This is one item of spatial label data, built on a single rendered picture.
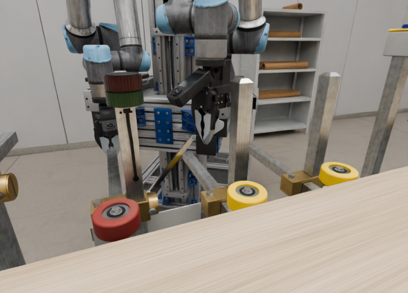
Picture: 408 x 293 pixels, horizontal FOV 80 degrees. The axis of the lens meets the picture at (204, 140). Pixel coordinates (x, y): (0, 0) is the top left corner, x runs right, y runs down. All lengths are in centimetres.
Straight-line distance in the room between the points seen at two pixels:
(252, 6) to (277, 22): 267
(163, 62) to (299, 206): 97
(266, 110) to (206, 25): 323
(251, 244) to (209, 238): 6
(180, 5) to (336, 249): 63
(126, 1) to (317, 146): 75
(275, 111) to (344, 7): 172
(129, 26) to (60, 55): 224
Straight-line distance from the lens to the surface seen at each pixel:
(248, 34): 104
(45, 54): 316
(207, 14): 58
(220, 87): 59
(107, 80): 41
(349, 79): 465
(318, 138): 72
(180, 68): 124
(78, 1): 113
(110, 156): 80
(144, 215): 57
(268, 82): 367
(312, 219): 48
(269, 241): 42
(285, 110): 394
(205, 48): 57
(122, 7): 95
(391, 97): 91
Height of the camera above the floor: 118
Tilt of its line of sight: 21 degrees down
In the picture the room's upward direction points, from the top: straight up
